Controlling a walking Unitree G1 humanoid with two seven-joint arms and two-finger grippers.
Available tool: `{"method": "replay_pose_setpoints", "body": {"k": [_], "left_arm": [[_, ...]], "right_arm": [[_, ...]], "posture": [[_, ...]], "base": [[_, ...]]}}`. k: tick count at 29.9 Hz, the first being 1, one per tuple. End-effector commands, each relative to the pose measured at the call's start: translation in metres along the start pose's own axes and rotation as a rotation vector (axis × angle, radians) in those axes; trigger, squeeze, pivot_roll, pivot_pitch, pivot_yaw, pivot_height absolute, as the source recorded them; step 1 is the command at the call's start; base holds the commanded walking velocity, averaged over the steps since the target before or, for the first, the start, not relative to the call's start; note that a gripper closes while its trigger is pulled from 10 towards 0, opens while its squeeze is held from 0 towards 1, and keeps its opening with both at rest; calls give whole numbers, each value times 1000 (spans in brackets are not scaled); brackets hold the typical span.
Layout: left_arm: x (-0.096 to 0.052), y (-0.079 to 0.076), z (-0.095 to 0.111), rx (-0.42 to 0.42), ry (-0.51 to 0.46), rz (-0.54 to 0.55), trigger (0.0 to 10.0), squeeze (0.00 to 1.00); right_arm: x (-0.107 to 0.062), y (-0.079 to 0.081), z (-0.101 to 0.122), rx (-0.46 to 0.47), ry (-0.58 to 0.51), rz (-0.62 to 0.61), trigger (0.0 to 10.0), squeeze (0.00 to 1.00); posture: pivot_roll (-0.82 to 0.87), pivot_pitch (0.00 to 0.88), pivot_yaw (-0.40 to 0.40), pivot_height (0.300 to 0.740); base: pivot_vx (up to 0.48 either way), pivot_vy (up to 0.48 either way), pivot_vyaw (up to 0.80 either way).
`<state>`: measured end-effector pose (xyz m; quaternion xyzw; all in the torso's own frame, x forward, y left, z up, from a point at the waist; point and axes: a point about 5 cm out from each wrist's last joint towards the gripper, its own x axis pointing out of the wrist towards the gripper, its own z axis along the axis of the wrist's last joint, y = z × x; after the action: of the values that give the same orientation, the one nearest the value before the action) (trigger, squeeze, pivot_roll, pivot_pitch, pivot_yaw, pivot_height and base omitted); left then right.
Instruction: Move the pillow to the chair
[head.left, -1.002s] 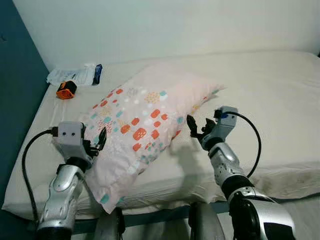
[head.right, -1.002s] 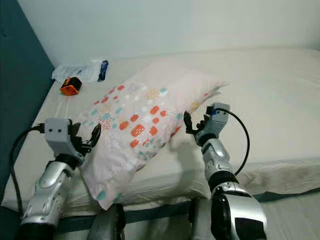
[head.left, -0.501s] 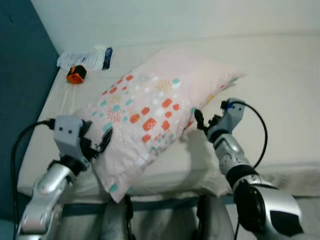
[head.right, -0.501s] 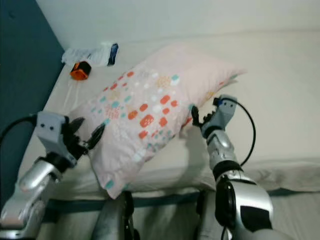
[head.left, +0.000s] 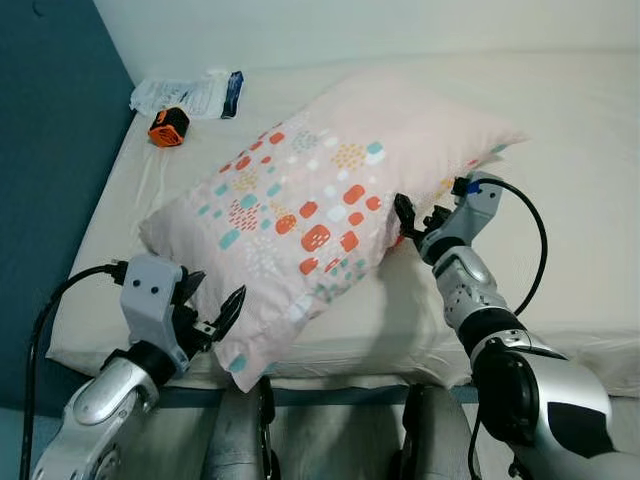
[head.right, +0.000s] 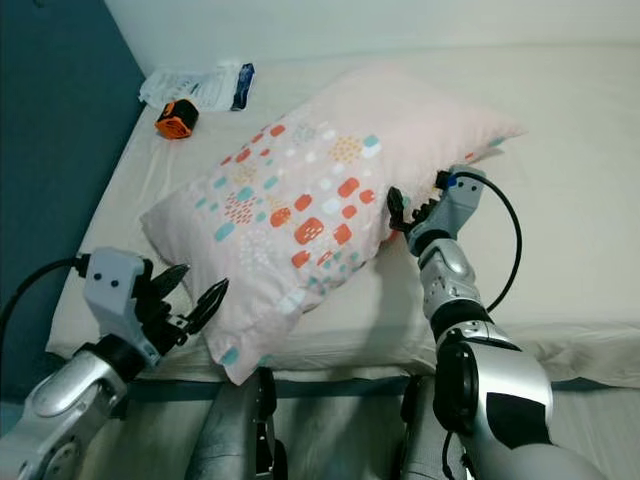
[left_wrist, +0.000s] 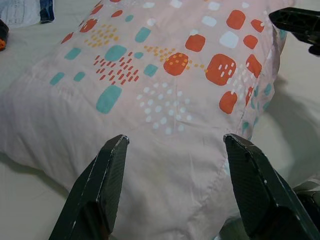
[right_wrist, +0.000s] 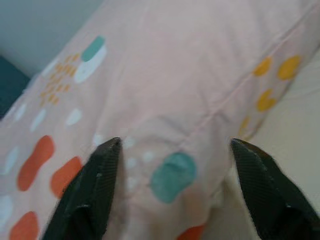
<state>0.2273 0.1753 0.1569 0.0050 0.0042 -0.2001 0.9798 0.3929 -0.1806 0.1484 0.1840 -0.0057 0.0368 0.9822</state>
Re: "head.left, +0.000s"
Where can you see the white plastic bag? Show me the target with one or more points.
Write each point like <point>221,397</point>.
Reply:
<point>185,95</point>

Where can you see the dark blue packet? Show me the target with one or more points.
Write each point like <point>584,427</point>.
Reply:
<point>232,95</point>

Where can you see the grey left robot leg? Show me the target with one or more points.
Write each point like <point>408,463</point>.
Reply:
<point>235,435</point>

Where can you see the orange and black device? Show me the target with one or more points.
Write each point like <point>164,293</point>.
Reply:
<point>168,128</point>

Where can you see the grey right robot leg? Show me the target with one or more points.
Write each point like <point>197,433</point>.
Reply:
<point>435,440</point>

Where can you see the pink patterned pillow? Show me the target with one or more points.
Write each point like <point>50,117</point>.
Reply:
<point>330,170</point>

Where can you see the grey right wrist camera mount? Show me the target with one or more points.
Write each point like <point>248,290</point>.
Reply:
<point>482,205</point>

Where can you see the white bed mattress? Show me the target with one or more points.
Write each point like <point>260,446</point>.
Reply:
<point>580,210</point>

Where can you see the grey robot leg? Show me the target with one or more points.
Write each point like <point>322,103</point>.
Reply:
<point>235,435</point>
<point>435,440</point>

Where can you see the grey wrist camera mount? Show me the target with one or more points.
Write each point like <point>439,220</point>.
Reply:
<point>150,290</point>
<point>482,205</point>

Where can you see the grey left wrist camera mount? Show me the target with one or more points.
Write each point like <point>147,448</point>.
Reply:
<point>150,290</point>

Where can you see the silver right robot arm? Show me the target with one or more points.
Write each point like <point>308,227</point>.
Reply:
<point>560,395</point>

